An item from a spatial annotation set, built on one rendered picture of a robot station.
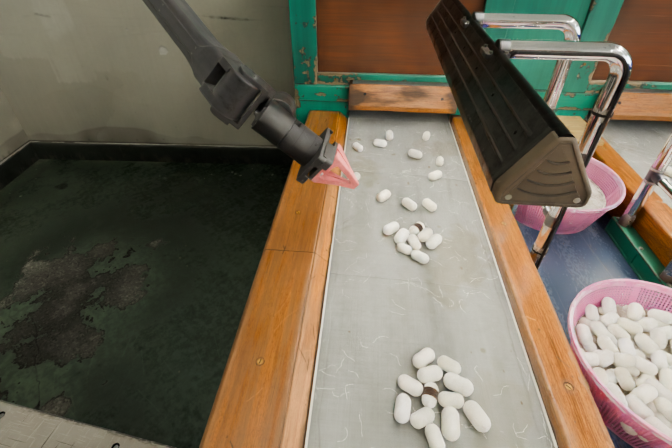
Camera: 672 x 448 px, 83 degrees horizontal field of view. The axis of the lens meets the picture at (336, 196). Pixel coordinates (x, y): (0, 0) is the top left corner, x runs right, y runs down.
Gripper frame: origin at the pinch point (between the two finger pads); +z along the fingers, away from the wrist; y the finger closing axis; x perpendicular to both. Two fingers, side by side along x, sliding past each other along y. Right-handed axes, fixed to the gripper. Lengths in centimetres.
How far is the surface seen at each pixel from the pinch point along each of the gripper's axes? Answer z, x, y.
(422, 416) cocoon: 15.6, 1.1, -33.0
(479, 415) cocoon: 20.7, -3.5, -32.2
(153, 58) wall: -72, 89, 132
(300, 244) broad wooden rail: -0.5, 13.1, -6.2
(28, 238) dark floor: -65, 165, 60
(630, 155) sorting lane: 60, -35, 38
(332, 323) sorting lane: 7.0, 10.4, -20.1
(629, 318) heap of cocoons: 43.6, -18.7, -13.1
